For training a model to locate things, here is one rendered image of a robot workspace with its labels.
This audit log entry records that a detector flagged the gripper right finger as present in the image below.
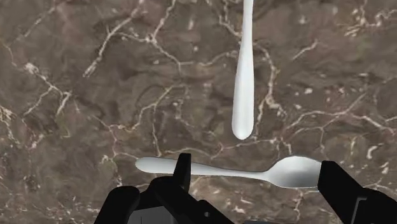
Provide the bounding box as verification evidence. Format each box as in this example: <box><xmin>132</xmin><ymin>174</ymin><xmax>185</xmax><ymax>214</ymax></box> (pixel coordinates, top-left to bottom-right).
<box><xmin>317</xmin><ymin>160</ymin><xmax>397</xmax><ymax>224</ymax></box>

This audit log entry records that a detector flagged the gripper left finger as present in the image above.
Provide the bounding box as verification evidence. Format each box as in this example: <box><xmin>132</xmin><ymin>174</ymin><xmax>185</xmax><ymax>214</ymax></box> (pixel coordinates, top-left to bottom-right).
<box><xmin>94</xmin><ymin>153</ymin><xmax>234</xmax><ymax>224</ymax></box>

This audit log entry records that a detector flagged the white spoon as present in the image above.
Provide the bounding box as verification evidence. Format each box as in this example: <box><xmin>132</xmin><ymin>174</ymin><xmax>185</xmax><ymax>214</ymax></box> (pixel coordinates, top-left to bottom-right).
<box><xmin>135</xmin><ymin>155</ymin><xmax>323</xmax><ymax>189</ymax></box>

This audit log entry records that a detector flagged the white cutlery handle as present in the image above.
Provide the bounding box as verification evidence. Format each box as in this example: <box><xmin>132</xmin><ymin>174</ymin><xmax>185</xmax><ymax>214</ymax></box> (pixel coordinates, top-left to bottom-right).
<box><xmin>231</xmin><ymin>0</ymin><xmax>255</xmax><ymax>141</ymax></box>

